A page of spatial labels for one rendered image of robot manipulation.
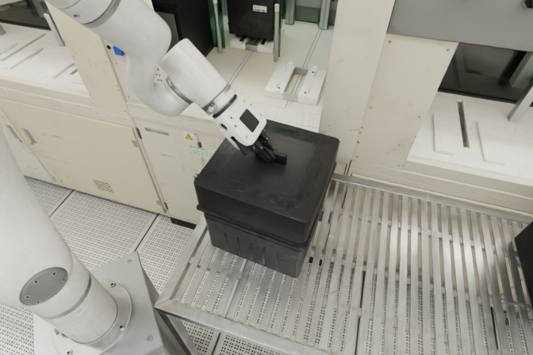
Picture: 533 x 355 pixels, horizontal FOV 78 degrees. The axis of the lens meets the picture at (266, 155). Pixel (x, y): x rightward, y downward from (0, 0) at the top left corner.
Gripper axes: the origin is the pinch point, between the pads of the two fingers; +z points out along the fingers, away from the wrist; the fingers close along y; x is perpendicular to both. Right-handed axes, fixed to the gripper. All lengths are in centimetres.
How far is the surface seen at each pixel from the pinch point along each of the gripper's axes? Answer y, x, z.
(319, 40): 99, 24, 5
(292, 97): 48, 20, 7
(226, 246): -13.8, 24.8, 15.1
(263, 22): 78, 29, -19
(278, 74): 59, 26, -1
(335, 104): 24.9, -7.3, 7.4
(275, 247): -13.7, 7.6, 18.7
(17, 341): -56, 146, 7
